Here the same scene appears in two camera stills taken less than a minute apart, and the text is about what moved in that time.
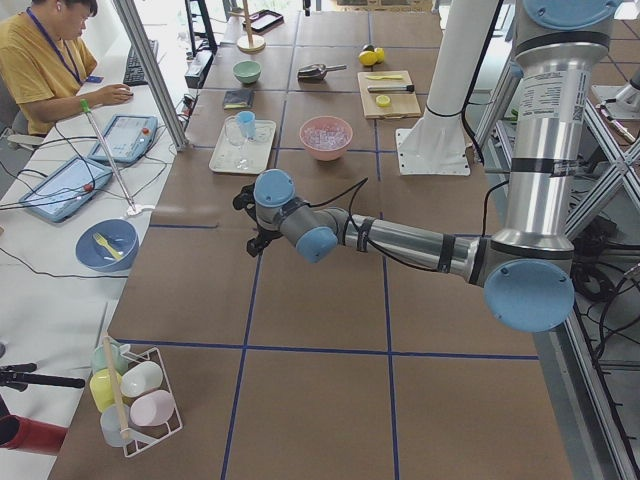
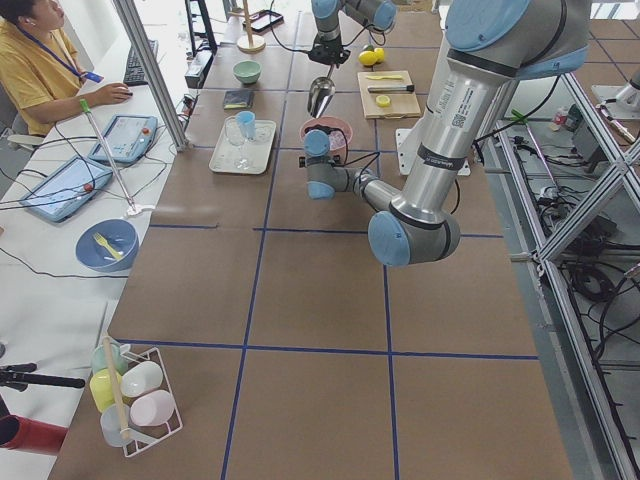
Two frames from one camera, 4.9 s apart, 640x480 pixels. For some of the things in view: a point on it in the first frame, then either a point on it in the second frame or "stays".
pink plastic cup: [152, 408] stays
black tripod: [18, 377] stays
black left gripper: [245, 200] -> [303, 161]
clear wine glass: [232, 132] stays
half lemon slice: [383, 101] stays
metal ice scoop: [317, 71] -> [321, 93]
